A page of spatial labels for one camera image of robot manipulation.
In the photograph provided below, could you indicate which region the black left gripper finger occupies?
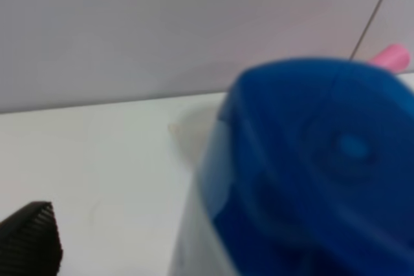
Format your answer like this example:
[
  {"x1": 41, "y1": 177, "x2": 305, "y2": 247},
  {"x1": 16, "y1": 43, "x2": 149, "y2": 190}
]
[{"x1": 1, "y1": 201, "x2": 63, "y2": 276}]

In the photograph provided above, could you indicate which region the white shampoo bottle blue cap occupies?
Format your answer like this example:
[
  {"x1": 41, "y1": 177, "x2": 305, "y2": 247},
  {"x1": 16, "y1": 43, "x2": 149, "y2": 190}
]
[{"x1": 166, "y1": 58, "x2": 414, "y2": 276}]

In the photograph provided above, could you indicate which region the pink toy saucepan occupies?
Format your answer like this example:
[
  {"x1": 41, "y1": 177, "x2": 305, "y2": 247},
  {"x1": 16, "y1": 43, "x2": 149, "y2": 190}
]
[{"x1": 369, "y1": 44, "x2": 411, "y2": 74}]

